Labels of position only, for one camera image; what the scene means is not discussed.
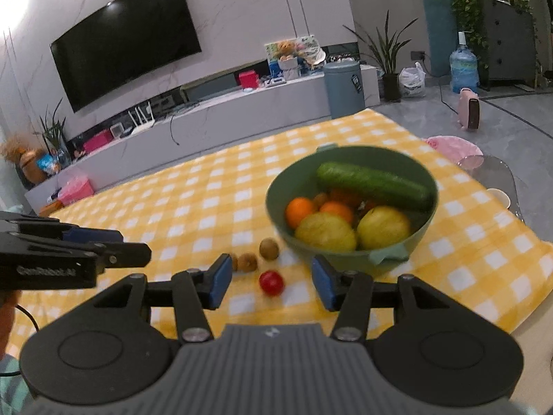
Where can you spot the white TV console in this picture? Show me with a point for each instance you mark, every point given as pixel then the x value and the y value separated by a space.
pixel 210 126

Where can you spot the yellow checkered tablecloth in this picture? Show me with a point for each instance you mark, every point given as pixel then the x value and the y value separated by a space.
pixel 189 214

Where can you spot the green cucumber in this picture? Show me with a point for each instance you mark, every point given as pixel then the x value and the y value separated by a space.
pixel 376 185

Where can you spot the dark grey drawer cabinet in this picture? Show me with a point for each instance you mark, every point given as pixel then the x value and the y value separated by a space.
pixel 511 52

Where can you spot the black wall television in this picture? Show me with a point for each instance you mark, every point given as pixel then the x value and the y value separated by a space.
pixel 119 43

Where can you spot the red cherry tomato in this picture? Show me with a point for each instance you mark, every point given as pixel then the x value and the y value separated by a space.
pixel 272 283

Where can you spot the white plastic bag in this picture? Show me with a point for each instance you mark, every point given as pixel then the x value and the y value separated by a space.
pixel 412 81

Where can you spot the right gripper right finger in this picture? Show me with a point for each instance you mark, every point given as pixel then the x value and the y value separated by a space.
pixel 347 293

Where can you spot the green colander bowl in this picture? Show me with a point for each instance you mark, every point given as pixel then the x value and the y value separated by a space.
pixel 300 180

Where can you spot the orange mandarin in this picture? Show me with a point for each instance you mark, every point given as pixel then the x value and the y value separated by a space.
pixel 298 209

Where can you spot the blue water jug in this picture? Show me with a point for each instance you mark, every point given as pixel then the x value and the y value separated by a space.
pixel 464 67

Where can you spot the pink round stool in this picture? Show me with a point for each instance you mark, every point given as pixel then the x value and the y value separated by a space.
pixel 453 148

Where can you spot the pink tissue box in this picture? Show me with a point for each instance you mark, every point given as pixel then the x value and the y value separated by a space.
pixel 75 190

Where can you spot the teddy bear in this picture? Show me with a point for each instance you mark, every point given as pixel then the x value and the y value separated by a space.
pixel 285 49

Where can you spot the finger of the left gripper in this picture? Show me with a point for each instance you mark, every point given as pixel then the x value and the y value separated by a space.
pixel 53 228
pixel 123 255

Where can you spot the potted green plant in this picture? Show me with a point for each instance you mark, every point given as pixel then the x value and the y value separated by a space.
pixel 384 50

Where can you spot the transparent grey chair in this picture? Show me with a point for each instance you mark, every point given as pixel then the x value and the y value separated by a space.
pixel 495 175

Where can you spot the yellow pear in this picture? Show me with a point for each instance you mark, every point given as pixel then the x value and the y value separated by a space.
pixel 327 232
pixel 381 227

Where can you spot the red box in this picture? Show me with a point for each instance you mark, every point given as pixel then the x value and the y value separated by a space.
pixel 249 79

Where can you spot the blue-grey trash bin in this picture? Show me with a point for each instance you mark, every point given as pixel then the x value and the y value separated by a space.
pixel 344 88

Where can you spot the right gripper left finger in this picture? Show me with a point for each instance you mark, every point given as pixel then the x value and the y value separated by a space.
pixel 193 292

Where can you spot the yellow pear left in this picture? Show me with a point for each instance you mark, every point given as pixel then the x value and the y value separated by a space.
pixel 327 232

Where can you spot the trailing ivy plant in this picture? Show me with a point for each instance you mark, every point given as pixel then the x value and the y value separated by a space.
pixel 470 18

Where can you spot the white wifi router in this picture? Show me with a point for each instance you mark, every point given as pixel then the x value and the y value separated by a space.
pixel 142 118

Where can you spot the yellow pear right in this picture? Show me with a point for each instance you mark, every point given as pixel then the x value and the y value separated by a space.
pixel 381 227

